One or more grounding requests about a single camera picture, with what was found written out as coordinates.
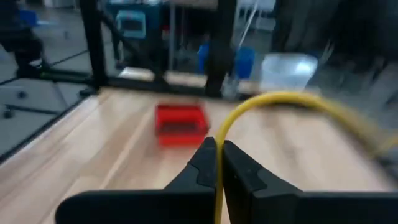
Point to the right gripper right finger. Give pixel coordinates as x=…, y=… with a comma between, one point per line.
x=280, y=207

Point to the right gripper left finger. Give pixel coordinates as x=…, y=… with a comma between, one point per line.
x=155, y=207

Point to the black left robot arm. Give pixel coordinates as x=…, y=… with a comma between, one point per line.
x=220, y=46

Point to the red collapsible container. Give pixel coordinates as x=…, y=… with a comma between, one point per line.
x=182, y=124

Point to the white trash bin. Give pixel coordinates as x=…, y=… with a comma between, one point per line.
x=287, y=71

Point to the blue storage bin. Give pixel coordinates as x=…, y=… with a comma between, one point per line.
x=245, y=62

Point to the grey mesh office chair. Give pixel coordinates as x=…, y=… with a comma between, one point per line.
x=298, y=28

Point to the light blue cart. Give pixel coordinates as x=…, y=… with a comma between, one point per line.
x=131, y=24

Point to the grey metal mounting bracket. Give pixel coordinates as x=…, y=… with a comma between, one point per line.
x=230, y=87

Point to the black aluminium table frame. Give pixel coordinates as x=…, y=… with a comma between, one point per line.
x=93, y=46

